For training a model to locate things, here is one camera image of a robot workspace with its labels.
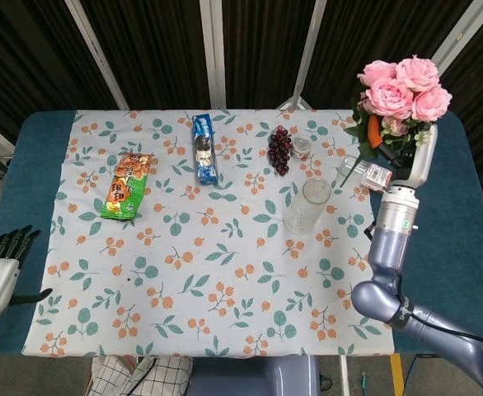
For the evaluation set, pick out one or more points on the right orange-tipped robot hand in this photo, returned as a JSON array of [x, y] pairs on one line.
[[420, 165]]

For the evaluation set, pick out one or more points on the pink rose bouquet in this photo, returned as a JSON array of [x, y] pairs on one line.
[[390, 97]]

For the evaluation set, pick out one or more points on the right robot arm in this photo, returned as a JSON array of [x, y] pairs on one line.
[[390, 247]]

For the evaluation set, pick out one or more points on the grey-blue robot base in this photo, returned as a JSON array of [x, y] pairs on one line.
[[254, 377]]

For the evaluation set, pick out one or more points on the clear textured glass vase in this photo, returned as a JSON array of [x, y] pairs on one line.
[[305, 210]]

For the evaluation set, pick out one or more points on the clear plastic water bottle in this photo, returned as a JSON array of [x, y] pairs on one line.
[[373, 175]]

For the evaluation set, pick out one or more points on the blue table cover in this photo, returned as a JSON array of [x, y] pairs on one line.
[[451, 231]]

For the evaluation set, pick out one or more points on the small clear plastic jar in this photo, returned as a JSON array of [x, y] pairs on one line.
[[302, 147]]

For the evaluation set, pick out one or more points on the dark red grape bunch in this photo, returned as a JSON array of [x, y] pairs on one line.
[[279, 150]]

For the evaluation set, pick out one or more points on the green orange snack bag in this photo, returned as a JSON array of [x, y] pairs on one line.
[[127, 185]]

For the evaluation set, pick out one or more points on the white black checkered bag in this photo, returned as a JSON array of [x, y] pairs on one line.
[[159, 377]]

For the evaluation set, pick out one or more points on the white floral fruit tablecloth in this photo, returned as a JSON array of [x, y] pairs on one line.
[[208, 264]]

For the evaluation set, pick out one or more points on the blue cookie package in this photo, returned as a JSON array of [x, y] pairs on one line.
[[204, 152]]

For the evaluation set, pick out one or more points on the white table leg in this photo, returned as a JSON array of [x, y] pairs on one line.
[[343, 375]]

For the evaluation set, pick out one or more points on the white screen frame post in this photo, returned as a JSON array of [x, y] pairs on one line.
[[451, 41], [214, 53], [97, 53], [312, 45]]

